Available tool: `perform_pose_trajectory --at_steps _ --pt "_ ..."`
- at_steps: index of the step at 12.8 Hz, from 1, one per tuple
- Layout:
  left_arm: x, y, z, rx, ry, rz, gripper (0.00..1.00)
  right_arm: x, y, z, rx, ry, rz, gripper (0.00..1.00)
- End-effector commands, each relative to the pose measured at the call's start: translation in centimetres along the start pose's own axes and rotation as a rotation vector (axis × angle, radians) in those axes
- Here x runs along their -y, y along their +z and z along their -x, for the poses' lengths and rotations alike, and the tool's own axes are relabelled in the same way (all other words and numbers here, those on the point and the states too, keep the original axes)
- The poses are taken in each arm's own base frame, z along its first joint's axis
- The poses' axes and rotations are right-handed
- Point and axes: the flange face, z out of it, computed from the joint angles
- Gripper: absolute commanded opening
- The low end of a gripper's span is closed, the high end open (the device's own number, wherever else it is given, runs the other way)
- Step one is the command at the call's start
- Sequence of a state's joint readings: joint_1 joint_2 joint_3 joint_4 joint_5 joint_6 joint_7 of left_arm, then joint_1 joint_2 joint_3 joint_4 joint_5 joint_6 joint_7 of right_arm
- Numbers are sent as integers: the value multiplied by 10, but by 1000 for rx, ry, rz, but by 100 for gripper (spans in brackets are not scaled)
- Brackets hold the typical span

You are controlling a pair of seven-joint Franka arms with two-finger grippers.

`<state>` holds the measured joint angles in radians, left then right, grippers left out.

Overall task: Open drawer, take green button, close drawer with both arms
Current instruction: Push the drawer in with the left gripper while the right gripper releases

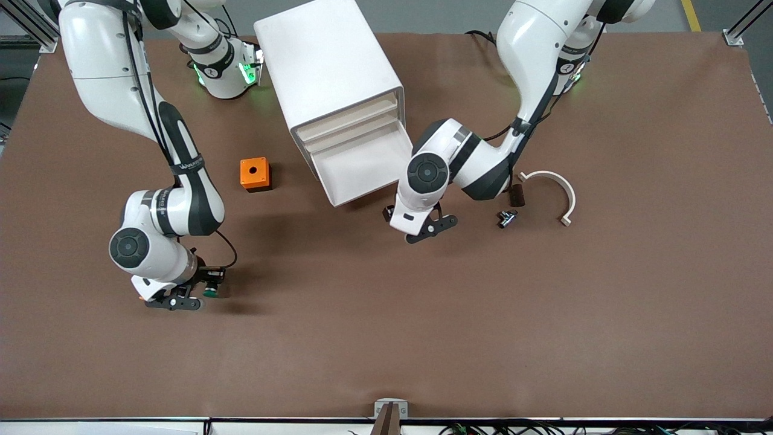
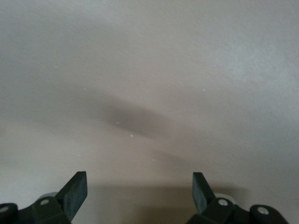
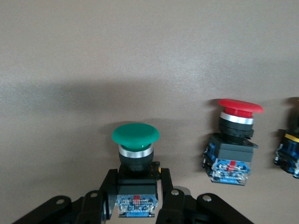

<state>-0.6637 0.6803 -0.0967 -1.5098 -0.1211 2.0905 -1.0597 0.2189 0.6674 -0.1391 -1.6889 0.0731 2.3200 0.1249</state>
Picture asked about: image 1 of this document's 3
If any brown wooden bar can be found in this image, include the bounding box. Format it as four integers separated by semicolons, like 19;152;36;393
371;402;402;435

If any orange button enclosure box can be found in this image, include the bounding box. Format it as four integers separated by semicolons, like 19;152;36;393
240;157;272;193

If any white table edge rail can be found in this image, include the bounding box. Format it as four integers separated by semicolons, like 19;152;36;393
0;416;773;435

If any white half-ring pipe clamp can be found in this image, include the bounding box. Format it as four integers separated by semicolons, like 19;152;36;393
518;171;577;227

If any grey metal bracket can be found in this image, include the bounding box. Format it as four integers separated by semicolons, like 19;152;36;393
374;398;409;420

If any black base power cable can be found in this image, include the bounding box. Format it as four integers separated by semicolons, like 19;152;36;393
465;29;505;49

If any black cable bundle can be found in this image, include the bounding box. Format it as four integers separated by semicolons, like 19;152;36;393
438;419;773;435

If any aluminium frame profile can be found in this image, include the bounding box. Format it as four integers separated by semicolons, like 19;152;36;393
723;0;773;47
0;0;61;54

